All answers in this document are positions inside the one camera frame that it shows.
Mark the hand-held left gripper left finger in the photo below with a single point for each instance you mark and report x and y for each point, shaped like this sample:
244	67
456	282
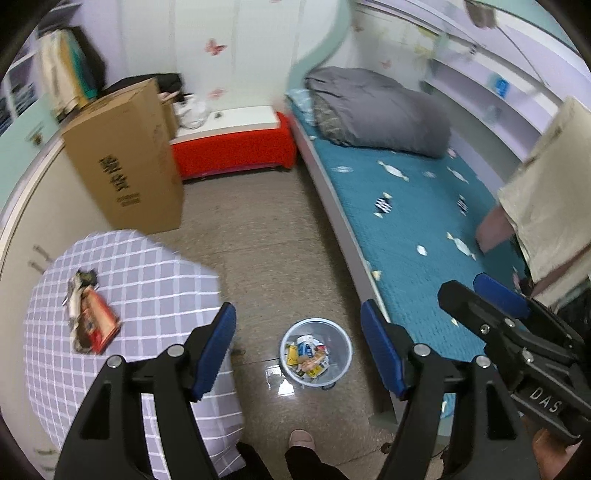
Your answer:
217	350

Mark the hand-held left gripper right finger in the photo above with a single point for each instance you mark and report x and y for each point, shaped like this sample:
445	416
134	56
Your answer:
383	350

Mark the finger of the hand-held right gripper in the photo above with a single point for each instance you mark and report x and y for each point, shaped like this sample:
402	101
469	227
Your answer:
466	304
501	290

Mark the light blue trash bin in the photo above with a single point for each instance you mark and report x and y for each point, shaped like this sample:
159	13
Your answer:
340	365

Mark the pile of discarded wrappers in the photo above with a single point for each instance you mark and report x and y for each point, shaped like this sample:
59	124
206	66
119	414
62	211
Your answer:
309	362

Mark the red snack packet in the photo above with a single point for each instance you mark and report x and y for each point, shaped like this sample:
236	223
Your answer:
99	323

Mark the dark wrapper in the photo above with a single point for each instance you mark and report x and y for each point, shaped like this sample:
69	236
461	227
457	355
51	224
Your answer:
83	279

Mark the person's right hand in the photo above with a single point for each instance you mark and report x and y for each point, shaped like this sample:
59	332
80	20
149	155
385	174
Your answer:
554	457

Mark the purple checked table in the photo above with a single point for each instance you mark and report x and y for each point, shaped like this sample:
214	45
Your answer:
152	286

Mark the beige hanging shirt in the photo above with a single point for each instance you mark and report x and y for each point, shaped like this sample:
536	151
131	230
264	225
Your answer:
554	194

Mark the person's leg in black pants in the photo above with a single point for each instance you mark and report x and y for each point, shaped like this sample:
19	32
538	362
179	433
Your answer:
318	468
254	464

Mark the person's foot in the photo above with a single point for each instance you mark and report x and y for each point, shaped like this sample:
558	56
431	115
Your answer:
302	444

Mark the grey bookend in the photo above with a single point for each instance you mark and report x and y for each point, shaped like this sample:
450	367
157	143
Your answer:
493	114

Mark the red storage bench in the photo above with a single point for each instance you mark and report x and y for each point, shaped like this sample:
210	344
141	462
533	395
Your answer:
231	147

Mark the small blue box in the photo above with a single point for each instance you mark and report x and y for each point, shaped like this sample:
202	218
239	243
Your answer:
501	86

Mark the grey duvet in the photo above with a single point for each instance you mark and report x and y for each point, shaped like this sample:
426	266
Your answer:
378	115

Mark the large brown cardboard box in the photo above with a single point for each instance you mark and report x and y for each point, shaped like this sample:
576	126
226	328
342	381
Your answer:
124	161

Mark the white plastic bag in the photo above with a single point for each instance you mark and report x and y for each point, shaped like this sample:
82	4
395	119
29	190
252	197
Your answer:
194	113

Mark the white low cabinet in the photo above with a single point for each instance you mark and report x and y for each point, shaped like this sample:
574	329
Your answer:
37	194

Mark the blue striped pillow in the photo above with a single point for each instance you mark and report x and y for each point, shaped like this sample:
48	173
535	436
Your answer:
298	99

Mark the black cloth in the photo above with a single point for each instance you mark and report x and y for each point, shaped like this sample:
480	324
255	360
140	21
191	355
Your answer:
161	82

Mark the grey hanging pouch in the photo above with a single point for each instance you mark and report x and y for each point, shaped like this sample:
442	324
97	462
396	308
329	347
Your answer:
481	13

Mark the teal wardrobe shelf unit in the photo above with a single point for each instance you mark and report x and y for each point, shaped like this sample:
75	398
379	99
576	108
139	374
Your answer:
18	152

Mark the green hanging garment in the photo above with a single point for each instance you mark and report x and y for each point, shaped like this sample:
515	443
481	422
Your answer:
81	74

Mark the cream hanging jacket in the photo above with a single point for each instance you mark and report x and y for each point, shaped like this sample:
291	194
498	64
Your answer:
53	69

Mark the lavender wall shelf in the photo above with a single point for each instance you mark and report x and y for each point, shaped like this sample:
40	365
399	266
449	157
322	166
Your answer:
466	92

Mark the pink butterfly wall sticker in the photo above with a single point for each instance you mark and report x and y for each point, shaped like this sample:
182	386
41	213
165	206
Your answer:
216	47

